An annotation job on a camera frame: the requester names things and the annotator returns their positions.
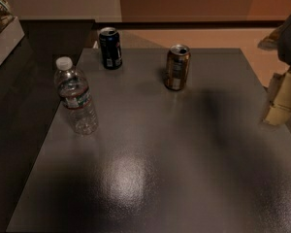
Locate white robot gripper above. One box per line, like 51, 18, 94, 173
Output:
257, 15, 291, 126

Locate clear plastic water bottle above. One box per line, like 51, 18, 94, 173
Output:
54, 56, 98, 135

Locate gold brown soda can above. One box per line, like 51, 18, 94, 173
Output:
164, 44, 191, 91

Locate dark blue soda can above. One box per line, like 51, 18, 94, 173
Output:
99, 27, 122, 70

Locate white shelf with patterned item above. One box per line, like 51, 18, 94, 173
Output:
0, 0, 24, 66

